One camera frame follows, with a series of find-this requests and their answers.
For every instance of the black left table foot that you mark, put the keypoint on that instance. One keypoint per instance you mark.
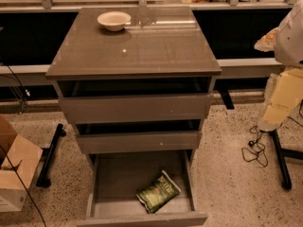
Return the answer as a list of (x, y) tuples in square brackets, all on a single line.
[(48, 153)]

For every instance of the green jalapeno chip bag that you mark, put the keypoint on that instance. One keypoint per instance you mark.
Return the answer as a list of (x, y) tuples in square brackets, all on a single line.
[(162, 190)]

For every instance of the grey horizontal rail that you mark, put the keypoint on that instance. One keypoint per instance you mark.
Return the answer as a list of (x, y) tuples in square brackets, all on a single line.
[(34, 75)]

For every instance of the grey top drawer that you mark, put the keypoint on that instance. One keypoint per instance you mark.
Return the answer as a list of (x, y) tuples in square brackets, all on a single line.
[(135, 100)]

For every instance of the white bowl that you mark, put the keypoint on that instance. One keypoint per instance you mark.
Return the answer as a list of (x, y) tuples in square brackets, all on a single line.
[(114, 20)]

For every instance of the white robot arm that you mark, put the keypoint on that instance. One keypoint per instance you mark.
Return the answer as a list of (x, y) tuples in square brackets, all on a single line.
[(283, 92)]

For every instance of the black table foot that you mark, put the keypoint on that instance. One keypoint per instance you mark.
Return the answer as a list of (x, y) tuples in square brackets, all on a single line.
[(48, 153), (282, 154)]

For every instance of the grey drawer cabinet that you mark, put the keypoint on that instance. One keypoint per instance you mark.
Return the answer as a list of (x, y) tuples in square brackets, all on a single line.
[(158, 43)]

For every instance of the black right table foot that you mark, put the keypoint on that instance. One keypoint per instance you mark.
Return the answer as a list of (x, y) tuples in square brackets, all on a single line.
[(282, 154)]

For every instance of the cardboard box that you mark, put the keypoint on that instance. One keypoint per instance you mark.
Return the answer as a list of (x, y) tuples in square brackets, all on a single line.
[(19, 160)]

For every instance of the grey middle drawer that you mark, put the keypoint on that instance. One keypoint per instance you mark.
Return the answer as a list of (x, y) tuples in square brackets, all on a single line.
[(139, 136)]

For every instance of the grey open bottom drawer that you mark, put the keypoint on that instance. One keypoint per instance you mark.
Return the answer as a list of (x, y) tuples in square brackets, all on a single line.
[(119, 177)]

